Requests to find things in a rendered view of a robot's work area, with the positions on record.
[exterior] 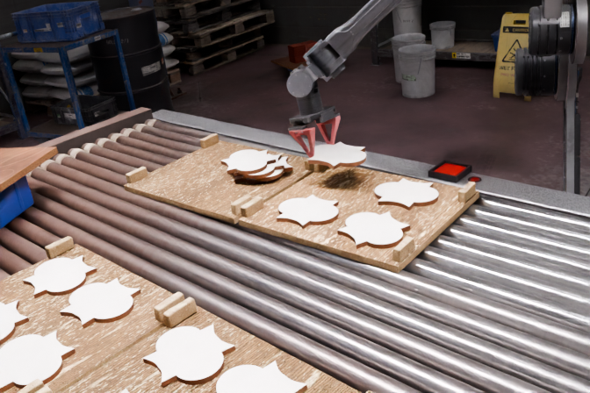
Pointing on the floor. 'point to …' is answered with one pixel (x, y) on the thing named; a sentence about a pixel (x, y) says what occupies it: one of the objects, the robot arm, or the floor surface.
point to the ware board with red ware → (295, 55)
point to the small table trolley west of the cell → (45, 132)
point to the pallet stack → (211, 17)
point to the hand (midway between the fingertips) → (320, 148)
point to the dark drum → (140, 70)
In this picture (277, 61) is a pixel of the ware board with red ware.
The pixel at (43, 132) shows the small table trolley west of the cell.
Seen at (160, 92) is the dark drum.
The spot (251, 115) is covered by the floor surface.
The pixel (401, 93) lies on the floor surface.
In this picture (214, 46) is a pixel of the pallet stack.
